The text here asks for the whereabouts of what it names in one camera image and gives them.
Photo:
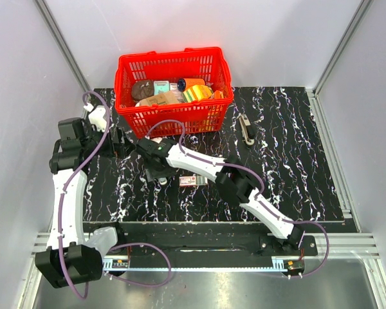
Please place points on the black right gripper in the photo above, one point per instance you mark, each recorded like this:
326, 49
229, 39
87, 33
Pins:
152, 174

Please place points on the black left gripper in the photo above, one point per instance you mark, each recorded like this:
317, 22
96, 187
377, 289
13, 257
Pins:
124, 146

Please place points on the white silver staple remover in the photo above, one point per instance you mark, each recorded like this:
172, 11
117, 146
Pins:
162, 181

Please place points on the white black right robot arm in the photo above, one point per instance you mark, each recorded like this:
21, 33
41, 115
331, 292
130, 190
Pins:
236, 184

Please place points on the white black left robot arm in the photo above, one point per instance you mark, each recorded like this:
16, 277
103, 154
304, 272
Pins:
70, 258

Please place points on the red white staple box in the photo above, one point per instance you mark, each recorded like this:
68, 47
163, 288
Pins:
192, 181

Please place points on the brown cardboard box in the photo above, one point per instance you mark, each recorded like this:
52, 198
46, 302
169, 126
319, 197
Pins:
161, 99

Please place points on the brown round cookie pack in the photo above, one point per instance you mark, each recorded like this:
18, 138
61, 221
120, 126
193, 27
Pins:
142, 89

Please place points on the teal card box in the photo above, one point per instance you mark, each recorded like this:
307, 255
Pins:
161, 86

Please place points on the yellow green striped box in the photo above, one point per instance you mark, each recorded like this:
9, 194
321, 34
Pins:
197, 93

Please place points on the orange blue cylinder can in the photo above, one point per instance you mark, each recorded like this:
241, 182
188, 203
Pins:
186, 83

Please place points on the red plastic shopping basket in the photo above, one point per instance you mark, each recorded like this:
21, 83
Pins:
207, 115

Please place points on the orange snack packet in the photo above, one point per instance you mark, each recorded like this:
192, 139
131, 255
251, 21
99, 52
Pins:
217, 95

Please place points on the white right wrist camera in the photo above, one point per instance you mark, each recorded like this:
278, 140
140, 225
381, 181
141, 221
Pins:
157, 139

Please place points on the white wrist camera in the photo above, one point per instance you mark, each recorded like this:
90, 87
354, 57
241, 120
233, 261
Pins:
97, 116
157, 139

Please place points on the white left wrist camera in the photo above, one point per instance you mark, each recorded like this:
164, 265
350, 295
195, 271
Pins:
97, 116

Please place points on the aluminium ruler rail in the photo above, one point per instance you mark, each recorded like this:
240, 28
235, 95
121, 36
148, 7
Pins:
200, 263

